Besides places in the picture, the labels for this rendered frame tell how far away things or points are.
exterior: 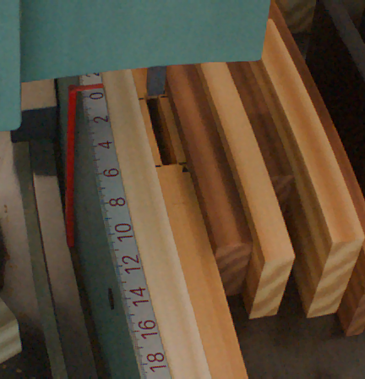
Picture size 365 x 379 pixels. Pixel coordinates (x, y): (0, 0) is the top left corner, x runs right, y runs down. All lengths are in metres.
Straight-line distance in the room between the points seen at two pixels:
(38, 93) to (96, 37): 0.23
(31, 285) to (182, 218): 0.17
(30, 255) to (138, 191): 0.18
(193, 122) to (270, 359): 0.15
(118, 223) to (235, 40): 0.11
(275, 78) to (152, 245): 0.13
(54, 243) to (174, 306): 0.21
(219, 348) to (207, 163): 0.12
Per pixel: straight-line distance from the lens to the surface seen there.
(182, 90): 0.58
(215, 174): 0.54
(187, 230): 0.52
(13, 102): 0.47
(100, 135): 0.54
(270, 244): 0.50
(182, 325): 0.47
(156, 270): 0.49
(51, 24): 0.48
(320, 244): 0.51
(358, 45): 0.57
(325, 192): 0.51
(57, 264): 0.66
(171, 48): 0.51
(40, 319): 0.65
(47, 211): 0.69
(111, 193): 0.51
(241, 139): 0.55
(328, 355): 0.53
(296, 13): 0.70
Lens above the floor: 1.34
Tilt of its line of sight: 49 degrees down
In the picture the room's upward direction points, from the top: 8 degrees clockwise
